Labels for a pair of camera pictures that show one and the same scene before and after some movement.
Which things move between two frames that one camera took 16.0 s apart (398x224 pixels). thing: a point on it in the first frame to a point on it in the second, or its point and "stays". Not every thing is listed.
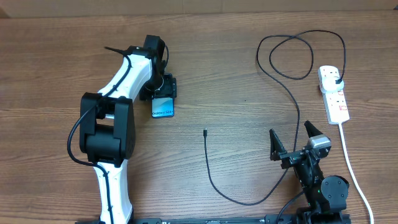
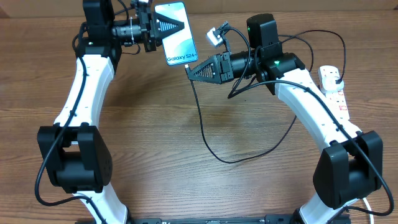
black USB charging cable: x=205 y=136 to x=288 y=36
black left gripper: x=170 y=88 to x=158 y=20
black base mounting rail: x=213 y=220 stays
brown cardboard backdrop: x=27 y=9 stays
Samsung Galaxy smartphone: x=163 y=107 to x=180 y=47
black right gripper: x=278 y=152 to x=216 y=61
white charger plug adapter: x=329 y=84 stays
